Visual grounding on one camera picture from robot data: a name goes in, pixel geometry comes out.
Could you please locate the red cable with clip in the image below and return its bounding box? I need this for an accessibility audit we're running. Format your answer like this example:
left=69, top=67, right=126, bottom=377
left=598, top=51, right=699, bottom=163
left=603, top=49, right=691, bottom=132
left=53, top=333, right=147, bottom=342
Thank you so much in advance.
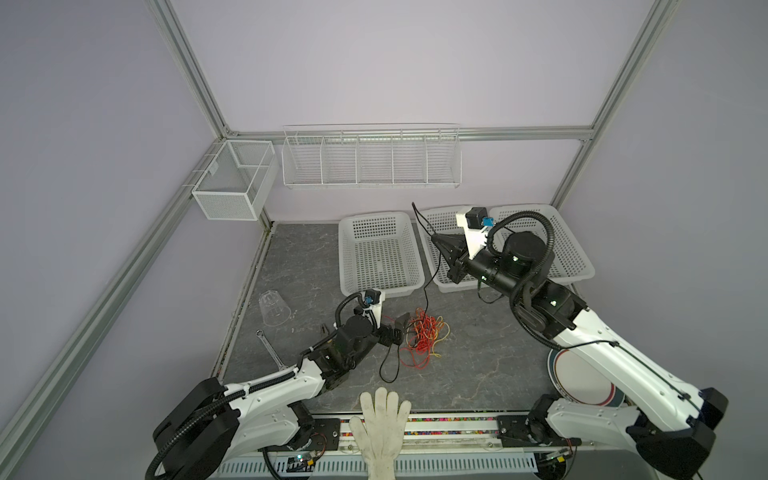
left=398, top=308, right=446, bottom=370

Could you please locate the yellow cable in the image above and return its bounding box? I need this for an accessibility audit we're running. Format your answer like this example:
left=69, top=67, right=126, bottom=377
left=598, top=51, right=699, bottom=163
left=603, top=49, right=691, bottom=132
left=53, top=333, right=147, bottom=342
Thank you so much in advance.
left=413, top=316, right=451, bottom=359

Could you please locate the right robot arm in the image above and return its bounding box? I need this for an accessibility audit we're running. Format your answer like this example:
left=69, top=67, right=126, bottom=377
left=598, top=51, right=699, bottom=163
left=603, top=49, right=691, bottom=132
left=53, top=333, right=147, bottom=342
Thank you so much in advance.
left=424, top=207, right=728, bottom=479

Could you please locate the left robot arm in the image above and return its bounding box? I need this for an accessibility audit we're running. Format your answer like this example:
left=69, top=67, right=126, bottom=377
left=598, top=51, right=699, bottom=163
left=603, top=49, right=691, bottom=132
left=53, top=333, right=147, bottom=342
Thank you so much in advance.
left=145, top=311, right=409, bottom=479

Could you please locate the middle white plastic basket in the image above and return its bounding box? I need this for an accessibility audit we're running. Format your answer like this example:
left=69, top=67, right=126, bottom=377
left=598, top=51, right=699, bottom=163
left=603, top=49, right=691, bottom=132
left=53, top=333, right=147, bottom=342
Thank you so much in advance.
left=412, top=204, right=518, bottom=296

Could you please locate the white plastic basket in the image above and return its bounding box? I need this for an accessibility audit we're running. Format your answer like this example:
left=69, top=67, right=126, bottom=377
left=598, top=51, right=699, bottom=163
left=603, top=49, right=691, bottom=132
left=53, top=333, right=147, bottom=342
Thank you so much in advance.
left=489, top=204, right=595, bottom=285
left=338, top=212, right=425, bottom=298
left=412, top=204, right=518, bottom=296

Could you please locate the left white plastic basket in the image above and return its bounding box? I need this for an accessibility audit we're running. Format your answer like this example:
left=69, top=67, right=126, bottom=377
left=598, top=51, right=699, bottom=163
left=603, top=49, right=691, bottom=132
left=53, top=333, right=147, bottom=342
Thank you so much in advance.
left=338, top=212, right=425, bottom=298

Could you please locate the right white plastic basket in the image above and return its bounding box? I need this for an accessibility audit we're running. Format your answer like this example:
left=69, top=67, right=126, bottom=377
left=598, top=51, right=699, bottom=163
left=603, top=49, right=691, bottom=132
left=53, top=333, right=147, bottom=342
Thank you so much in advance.
left=489, top=204, right=595, bottom=285

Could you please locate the white knitted glove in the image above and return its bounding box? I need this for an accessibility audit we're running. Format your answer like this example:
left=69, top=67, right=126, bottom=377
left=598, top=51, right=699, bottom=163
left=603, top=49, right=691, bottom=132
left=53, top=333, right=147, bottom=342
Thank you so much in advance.
left=349, top=387, right=411, bottom=480

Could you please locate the silver wrench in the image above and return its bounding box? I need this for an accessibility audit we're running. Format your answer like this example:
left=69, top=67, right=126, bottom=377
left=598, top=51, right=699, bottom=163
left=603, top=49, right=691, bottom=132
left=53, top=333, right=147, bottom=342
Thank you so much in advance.
left=256, top=330, right=287, bottom=370

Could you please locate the clear plastic cup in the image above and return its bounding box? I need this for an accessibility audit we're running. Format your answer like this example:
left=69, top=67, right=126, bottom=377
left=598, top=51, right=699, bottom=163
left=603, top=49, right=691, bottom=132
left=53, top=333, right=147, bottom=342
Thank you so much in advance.
left=258, top=290, right=293, bottom=327

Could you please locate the plate with green red rim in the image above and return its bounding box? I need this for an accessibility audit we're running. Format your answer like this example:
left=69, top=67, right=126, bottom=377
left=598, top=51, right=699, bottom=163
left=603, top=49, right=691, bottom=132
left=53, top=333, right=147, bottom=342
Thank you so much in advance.
left=547, top=350, right=626, bottom=407

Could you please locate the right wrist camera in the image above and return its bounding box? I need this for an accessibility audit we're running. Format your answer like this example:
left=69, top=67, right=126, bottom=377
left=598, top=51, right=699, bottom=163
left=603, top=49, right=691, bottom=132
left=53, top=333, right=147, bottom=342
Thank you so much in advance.
left=456, top=207, right=494, bottom=259

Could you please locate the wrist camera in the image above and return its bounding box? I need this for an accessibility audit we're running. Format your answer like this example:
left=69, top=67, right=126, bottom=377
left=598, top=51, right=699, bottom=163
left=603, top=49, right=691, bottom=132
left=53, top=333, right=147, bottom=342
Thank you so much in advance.
left=456, top=207, right=494, bottom=259
left=361, top=289, right=385, bottom=317

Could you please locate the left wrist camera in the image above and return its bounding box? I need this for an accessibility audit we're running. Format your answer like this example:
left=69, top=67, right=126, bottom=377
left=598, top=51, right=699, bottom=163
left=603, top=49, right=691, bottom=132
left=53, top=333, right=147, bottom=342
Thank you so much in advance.
left=361, top=289, right=385, bottom=317

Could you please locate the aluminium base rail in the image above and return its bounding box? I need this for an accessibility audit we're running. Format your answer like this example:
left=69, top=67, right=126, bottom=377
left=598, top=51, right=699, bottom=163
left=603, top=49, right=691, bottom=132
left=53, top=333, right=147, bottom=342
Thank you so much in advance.
left=209, top=410, right=601, bottom=480

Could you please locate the white wire wall shelf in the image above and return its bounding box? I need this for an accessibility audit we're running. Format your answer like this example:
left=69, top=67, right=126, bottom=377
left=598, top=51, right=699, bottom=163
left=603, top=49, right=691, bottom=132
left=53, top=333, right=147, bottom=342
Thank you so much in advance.
left=282, top=123, right=463, bottom=189

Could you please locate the white mesh wall box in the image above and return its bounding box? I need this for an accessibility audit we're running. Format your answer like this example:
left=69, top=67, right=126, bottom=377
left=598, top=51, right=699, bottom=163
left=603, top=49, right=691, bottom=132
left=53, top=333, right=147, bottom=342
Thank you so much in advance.
left=192, top=140, right=279, bottom=221

